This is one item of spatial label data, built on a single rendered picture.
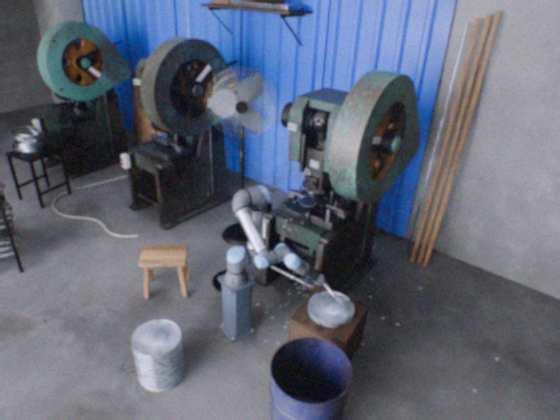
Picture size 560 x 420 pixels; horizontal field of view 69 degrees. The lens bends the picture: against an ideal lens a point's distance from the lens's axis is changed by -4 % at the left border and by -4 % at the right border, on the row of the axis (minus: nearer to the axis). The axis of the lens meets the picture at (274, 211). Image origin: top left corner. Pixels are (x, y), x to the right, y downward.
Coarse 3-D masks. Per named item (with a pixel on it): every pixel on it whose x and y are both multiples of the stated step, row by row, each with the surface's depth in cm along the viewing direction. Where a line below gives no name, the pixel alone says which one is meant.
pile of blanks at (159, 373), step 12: (132, 348) 241; (180, 348) 249; (144, 360) 238; (156, 360) 238; (168, 360) 241; (180, 360) 252; (144, 372) 244; (156, 372) 242; (168, 372) 245; (180, 372) 256; (144, 384) 250; (156, 384) 248; (168, 384) 250
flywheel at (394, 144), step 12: (396, 108) 271; (384, 120) 262; (396, 120) 278; (384, 132) 255; (396, 132) 255; (372, 144) 258; (384, 144) 254; (396, 144) 254; (372, 156) 266; (384, 156) 282; (396, 156) 288; (372, 168) 272; (384, 168) 285
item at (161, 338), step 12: (144, 324) 256; (156, 324) 257; (168, 324) 257; (132, 336) 247; (144, 336) 248; (156, 336) 247; (168, 336) 249; (180, 336) 249; (144, 348) 240; (156, 348) 240; (168, 348) 241
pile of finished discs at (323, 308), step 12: (312, 300) 271; (324, 300) 271; (336, 300) 272; (348, 300) 272; (312, 312) 262; (324, 312) 262; (336, 312) 261; (348, 312) 262; (324, 324) 256; (336, 324) 254
